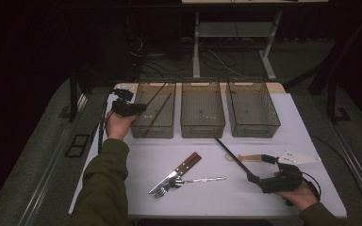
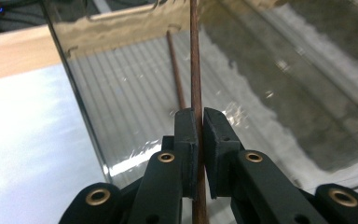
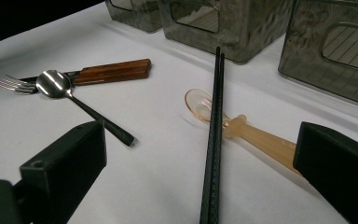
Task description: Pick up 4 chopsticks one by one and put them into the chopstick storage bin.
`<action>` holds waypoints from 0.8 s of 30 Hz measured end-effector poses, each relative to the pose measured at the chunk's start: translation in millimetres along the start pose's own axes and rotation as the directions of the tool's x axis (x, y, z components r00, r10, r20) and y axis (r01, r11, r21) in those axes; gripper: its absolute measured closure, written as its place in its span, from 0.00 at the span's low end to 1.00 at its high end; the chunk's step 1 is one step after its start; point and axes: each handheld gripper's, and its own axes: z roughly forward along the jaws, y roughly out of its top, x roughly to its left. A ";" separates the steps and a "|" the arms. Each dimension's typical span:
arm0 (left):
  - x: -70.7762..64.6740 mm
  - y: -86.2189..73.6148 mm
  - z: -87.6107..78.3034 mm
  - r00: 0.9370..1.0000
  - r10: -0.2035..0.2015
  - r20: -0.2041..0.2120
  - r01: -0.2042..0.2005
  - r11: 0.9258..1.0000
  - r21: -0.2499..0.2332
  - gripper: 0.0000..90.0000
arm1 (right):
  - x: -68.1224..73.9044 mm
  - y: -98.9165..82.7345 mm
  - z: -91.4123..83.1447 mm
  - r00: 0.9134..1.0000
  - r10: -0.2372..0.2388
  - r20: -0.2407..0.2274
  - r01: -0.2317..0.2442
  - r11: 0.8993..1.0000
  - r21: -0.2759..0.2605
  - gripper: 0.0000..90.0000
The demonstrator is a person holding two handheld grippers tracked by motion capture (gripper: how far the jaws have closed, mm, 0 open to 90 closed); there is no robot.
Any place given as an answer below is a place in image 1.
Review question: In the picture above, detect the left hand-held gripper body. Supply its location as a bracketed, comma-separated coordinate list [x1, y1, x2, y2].
[110, 83, 140, 118]

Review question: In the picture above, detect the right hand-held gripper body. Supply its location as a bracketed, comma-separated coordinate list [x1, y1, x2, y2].
[259, 149, 322, 194]

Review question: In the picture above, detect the brown chopstick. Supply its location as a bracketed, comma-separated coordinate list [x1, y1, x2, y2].
[143, 81, 169, 108]

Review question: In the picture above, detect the transparent grey storage bin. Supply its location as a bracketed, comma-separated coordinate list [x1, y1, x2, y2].
[225, 77, 282, 139]
[127, 78, 177, 139]
[179, 77, 226, 139]

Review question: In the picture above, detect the black chopstick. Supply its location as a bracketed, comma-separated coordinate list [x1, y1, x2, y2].
[214, 137, 258, 183]
[215, 137, 259, 183]

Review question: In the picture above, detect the wooden-handled knife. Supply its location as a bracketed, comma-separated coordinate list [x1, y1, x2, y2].
[148, 152, 202, 194]

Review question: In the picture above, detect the wooden-handled fork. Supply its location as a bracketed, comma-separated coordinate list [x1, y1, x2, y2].
[152, 153, 203, 200]

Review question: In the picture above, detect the person's left hand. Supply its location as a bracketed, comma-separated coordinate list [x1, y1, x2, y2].
[104, 110, 140, 141]

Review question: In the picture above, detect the person's right hand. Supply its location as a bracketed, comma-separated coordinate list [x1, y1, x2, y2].
[273, 170, 321, 212]

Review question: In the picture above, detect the black metal stand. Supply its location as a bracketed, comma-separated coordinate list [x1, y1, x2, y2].
[284, 8, 362, 125]
[68, 60, 91, 123]

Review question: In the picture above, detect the right hand-held gripper cable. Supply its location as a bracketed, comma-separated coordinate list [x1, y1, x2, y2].
[301, 170, 322, 202]

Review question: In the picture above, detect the hand-held gripper cable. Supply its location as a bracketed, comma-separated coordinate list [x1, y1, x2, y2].
[301, 170, 322, 202]
[96, 89, 116, 155]

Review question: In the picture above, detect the left hand-held gripper cable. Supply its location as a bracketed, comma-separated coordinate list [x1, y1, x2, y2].
[96, 89, 116, 155]

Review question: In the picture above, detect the bundle of black floor cables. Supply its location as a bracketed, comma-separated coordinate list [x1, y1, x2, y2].
[128, 34, 265, 81]

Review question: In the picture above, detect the thin black cable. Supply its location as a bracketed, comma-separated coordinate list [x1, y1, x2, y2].
[309, 134, 362, 226]

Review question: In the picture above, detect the black floor frame plate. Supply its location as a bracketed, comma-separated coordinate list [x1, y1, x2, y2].
[64, 133, 91, 159]

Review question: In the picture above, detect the metal floor rail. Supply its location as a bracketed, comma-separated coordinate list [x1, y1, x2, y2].
[327, 121, 362, 221]
[17, 93, 90, 226]

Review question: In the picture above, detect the white metal desk frame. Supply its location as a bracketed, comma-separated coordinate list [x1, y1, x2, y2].
[181, 0, 330, 82]

